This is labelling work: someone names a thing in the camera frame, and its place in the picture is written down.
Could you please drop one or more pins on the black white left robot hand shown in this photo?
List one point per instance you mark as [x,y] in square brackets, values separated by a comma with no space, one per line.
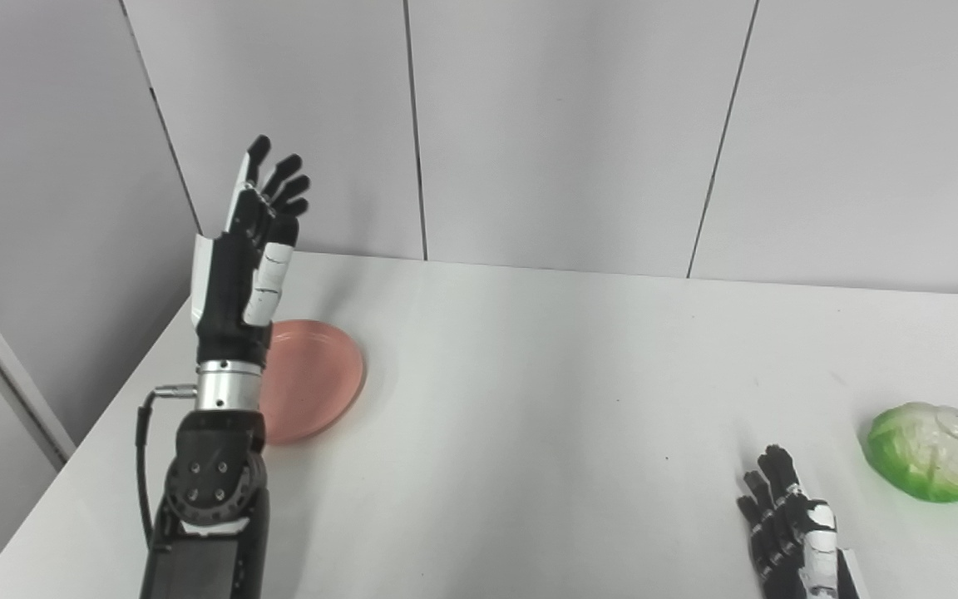
[225,283]

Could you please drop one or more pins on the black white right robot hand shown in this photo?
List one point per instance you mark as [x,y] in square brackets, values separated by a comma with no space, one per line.
[782,541]

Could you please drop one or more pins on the pink round plate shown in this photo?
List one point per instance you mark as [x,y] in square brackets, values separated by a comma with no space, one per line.
[313,378]

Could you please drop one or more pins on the green white cabbage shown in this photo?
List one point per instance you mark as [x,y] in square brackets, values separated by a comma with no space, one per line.
[928,453]

